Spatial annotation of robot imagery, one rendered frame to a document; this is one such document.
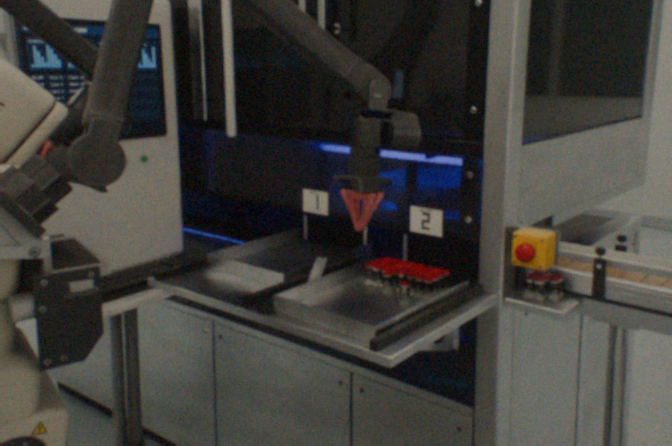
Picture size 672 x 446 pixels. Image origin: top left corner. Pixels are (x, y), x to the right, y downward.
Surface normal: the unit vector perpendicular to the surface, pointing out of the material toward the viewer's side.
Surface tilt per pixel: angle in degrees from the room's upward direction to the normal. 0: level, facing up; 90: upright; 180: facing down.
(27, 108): 90
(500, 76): 90
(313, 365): 90
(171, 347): 90
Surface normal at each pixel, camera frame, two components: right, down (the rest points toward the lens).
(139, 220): 0.78, 0.12
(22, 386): 0.56, 0.16
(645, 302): -0.62, 0.15
